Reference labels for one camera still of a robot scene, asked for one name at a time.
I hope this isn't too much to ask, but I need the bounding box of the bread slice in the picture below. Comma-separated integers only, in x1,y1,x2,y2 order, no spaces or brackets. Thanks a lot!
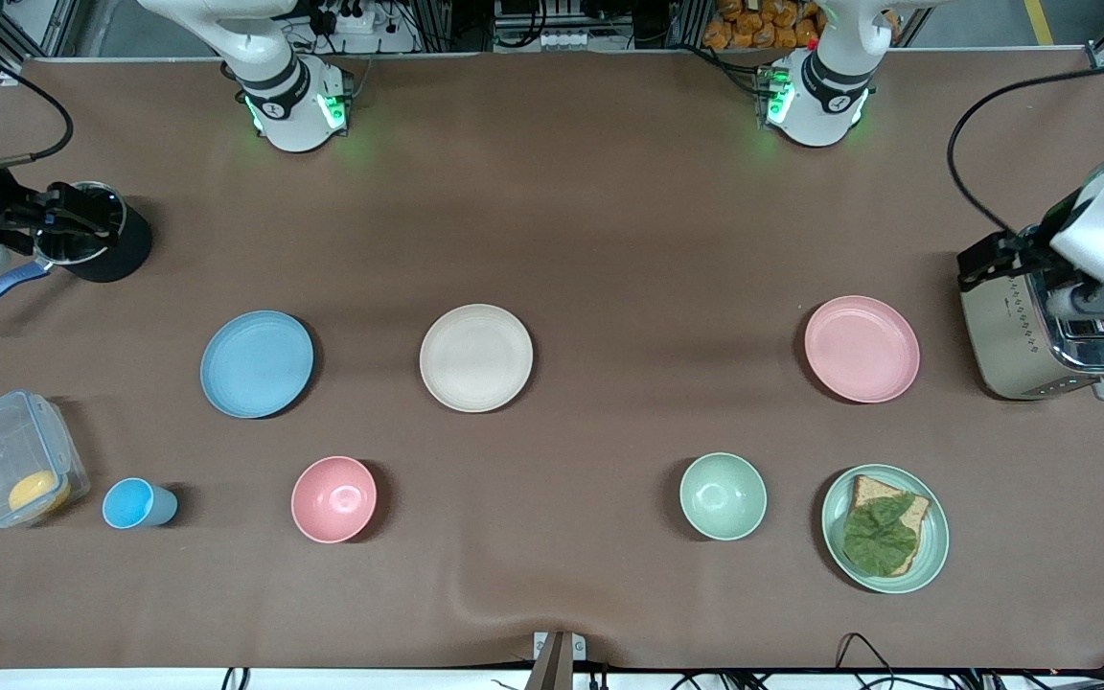
844,474,932,576

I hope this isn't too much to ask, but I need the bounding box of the white power strip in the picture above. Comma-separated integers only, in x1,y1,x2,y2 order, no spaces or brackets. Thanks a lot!
320,5,377,35

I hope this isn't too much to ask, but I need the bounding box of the beige plate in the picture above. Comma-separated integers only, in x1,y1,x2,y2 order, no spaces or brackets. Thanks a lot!
419,304,535,414

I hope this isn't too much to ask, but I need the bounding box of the green plate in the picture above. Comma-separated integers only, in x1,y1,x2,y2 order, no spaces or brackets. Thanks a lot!
821,464,950,594

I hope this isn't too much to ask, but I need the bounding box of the metal mount bracket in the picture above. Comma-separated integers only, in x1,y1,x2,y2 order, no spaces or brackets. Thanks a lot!
533,631,587,690

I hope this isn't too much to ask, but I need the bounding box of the blue plate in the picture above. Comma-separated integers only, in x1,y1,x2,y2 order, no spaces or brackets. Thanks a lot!
200,310,315,420

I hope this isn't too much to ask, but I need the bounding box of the black control box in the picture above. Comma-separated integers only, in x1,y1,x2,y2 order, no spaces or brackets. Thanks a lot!
494,0,610,51

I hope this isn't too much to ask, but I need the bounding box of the pink plate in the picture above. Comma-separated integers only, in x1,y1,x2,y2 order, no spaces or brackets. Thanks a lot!
804,295,921,404

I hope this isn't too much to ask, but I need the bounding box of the brown table cover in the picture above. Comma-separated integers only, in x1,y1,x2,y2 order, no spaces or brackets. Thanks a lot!
0,53,1104,670

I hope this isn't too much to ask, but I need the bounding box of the blue cup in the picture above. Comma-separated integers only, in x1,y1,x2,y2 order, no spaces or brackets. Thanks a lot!
102,477,179,530

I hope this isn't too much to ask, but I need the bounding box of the black cable loop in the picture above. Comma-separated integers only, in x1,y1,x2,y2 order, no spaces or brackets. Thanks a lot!
835,632,898,690

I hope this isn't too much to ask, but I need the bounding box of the silver toaster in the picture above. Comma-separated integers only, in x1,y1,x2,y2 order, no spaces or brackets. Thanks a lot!
959,251,1104,402

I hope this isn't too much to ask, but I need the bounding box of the black saucepan with blue handle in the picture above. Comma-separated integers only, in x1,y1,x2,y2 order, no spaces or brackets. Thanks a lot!
0,182,152,330

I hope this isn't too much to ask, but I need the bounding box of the yellow round food piece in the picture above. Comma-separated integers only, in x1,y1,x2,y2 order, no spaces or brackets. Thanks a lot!
8,470,71,516

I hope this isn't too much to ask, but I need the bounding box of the green lettuce leaf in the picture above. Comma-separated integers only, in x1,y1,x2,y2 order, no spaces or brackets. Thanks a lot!
842,494,919,578

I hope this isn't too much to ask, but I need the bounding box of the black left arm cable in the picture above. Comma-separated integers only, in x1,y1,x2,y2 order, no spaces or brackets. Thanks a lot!
946,64,1104,237

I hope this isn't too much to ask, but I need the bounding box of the pink bowl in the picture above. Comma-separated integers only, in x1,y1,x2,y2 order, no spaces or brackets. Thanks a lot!
290,455,378,544

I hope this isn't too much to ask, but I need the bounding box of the green bowl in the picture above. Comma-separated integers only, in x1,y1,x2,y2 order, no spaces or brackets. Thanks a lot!
678,452,768,541

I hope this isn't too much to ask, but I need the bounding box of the orange snack bag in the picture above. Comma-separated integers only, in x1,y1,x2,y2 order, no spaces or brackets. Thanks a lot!
702,0,901,51

